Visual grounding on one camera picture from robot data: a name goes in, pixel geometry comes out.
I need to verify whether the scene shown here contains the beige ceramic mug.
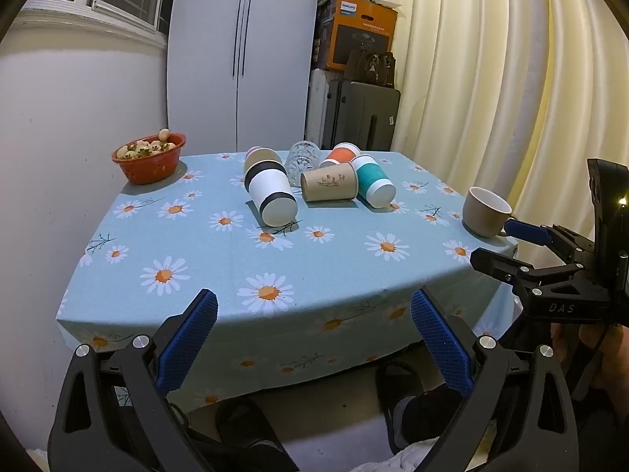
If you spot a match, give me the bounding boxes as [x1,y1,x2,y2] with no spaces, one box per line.
[462,186,519,238]

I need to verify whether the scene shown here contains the blue daisy print tablecloth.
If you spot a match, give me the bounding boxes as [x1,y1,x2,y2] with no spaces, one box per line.
[55,150,522,414]

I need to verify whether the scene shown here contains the white cloth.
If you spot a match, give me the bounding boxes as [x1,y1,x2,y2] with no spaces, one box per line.
[319,435,443,472]

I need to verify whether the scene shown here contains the pale round food pieces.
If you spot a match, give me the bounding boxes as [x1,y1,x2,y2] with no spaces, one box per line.
[117,128,178,160]

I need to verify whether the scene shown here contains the dark brown handbag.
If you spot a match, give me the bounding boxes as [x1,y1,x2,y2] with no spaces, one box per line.
[344,49,397,88]

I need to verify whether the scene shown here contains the teal and white cup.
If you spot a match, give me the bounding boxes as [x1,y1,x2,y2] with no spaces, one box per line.
[350,154,397,208]

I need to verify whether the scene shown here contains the clear cut glass tumbler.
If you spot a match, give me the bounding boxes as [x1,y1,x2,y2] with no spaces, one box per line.
[286,141,320,188]

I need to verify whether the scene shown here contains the black slipper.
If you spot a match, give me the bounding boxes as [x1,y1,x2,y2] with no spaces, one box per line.
[376,360,473,455]
[216,396,300,472]

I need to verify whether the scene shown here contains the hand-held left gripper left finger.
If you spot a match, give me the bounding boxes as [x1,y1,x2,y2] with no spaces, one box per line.
[46,289,218,472]

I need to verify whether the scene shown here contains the white cup with black bands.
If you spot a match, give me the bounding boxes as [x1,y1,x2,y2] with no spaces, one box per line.
[244,160,300,228]

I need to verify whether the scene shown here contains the orange and black cardboard box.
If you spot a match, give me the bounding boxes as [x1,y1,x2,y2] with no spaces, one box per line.
[312,0,399,74]

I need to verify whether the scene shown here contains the white suitcase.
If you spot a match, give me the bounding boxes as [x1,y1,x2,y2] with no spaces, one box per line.
[303,69,329,146]

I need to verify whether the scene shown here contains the pink and beige cup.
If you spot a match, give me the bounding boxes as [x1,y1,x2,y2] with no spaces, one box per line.
[243,146,285,175]

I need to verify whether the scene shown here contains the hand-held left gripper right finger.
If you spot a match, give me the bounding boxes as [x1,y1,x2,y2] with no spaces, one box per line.
[410,289,589,472]

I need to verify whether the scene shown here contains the dark grey suitcase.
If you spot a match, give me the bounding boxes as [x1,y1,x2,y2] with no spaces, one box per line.
[322,79,401,152]

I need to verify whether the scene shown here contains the white refrigerator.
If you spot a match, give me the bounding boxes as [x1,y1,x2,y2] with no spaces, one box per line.
[166,0,335,153]

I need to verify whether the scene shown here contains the red colander bowl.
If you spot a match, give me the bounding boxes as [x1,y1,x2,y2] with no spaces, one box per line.
[111,133,188,185]

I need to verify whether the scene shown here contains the person's right hand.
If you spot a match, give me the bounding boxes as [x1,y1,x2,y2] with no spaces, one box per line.
[550,322,629,404]

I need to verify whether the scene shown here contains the brown paper cup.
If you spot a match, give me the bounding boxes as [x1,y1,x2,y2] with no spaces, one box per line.
[300,161,358,203]

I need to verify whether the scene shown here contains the cream curtain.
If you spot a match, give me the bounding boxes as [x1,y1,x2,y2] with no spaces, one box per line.
[373,0,629,266]

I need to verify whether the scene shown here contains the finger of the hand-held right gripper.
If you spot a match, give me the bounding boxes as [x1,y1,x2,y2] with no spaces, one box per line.
[504,219,598,267]
[469,248,590,297]

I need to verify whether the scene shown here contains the orange and white cup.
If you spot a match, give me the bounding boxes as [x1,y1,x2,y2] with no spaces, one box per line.
[320,142,362,168]

